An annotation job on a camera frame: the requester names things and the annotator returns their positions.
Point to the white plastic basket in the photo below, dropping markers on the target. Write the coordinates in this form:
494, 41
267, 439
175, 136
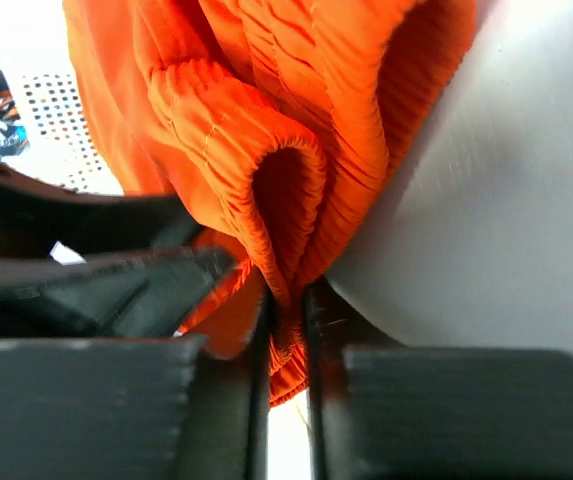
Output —
60, 151

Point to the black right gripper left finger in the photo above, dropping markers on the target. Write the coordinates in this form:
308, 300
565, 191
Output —
193, 407

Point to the orange shorts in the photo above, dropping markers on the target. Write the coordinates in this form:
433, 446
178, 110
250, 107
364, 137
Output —
277, 123

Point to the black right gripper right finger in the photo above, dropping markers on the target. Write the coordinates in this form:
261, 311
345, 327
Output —
382, 410

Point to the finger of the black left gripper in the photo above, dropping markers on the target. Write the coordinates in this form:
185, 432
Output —
145, 293
35, 215

